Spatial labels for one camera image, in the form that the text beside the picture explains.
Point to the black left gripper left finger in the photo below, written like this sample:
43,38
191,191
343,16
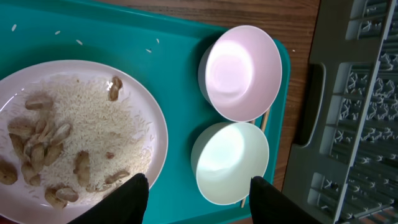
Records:
127,204

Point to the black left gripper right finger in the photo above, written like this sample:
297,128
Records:
268,205

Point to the white bowl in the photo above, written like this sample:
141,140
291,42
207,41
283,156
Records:
224,159

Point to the grey dishwasher rack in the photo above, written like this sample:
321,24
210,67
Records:
343,166

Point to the left wooden chopstick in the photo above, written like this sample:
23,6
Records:
243,202

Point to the wooden chopstick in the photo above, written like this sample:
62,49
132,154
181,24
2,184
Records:
243,202
265,118

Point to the right wooden chopstick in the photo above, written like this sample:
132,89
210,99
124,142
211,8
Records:
265,118

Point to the pink plate with rice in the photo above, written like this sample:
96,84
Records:
116,124

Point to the teal serving tray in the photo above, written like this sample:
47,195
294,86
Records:
161,52

